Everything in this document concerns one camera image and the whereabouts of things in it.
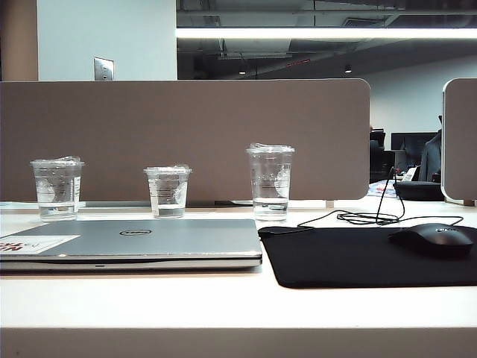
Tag black mouse pad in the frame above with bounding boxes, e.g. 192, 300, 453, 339
257, 224, 477, 289

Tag clear plastic cup white label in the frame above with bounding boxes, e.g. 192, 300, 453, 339
29, 155, 86, 222

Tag tall clear plastic cup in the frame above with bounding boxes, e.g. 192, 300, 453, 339
245, 142, 297, 223

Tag silver Dell laptop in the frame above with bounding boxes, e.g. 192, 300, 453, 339
0, 218, 263, 272

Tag wide brown desk divider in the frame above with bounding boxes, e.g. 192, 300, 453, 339
0, 78, 371, 204

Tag metal wall switch plate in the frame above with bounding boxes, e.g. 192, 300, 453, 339
93, 56, 116, 81

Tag black round pouch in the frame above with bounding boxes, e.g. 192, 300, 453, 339
393, 180, 444, 202

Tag long linear ceiling light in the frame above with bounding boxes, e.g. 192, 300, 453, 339
175, 28, 477, 40

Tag grey jacket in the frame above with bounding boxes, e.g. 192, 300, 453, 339
420, 128, 443, 183

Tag small clear plastic cup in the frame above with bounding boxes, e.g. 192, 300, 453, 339
142, 163, 194, 219

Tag colourful printed papers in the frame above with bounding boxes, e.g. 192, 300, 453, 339
367, 180, 398, 198

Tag thin black mouse cable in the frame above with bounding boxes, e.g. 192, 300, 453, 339
297, 166, 467, 227

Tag black computer mouse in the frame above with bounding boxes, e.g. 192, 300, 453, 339
388, 222, 475, 258

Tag brown divider white edge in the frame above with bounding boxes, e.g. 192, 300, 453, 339
441, 78, 477, 205

